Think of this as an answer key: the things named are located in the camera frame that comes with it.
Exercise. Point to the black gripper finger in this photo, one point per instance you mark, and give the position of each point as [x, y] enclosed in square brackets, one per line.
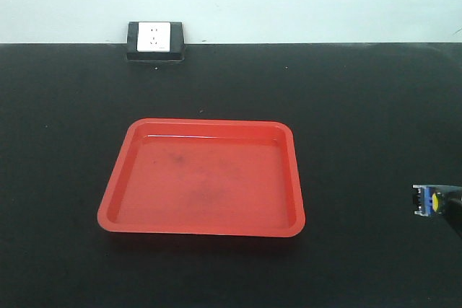
[453, 210]

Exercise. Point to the yellow mushroom push button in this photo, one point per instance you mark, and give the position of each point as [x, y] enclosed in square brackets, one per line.
[432, 200]

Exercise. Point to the red plastic tray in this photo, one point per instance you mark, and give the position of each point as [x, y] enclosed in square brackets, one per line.
[212, 177]

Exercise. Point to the white wall socket black box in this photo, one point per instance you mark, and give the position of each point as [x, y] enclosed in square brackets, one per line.
[155, 42]

